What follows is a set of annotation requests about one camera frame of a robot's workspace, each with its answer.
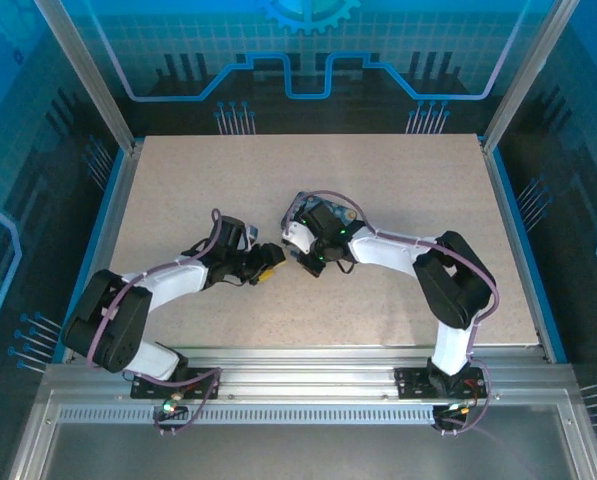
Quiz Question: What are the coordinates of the aluminium front beam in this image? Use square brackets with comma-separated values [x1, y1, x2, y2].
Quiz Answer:
[52, 344, 572, 401]

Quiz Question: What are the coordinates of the grey metal front tray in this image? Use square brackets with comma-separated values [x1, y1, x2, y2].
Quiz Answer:
[7, 389, 597, 480]

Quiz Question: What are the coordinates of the aluminium side rail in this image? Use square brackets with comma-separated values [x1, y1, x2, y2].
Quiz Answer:
[482, 149, 554, 361]
[52, 144, 142, 361]

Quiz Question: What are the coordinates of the slotted cable duct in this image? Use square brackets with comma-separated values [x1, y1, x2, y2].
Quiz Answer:
[57, 405, 442, 426]

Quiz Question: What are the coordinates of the cable connector cluster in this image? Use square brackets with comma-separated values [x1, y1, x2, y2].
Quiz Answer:
[443, 398, 475, 420]
[158, 393, 190, 417]

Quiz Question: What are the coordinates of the aluminium frame post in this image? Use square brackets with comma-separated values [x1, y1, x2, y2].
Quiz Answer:
[480, 0, 579, 154]
[32, 0, 142, 154]

